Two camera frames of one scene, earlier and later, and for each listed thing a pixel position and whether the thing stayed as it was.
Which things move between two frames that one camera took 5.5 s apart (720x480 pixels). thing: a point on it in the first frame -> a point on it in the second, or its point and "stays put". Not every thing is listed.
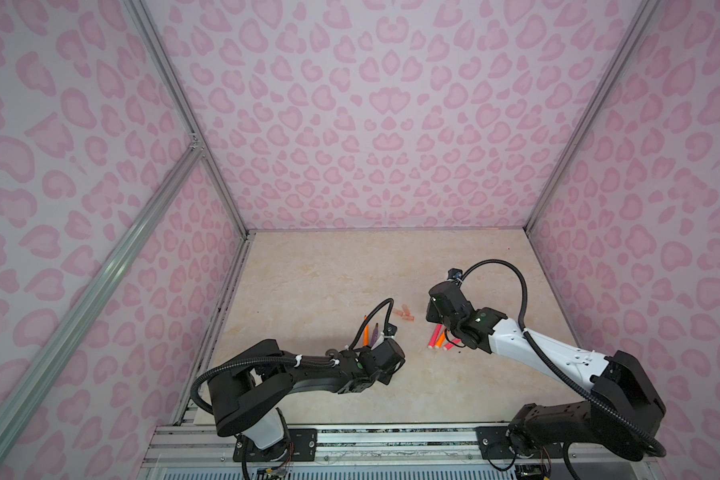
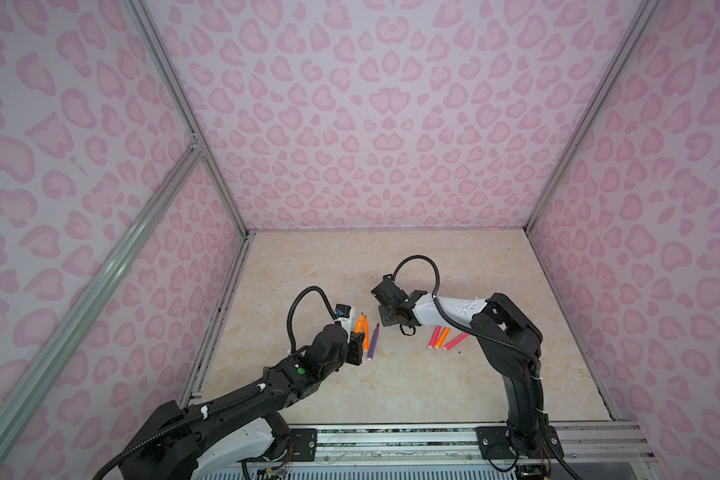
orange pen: (440, 340) stays put
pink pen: (449, 346) stays put
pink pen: (434, 335) stays put
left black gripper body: (387, 378) -> (355, 349)
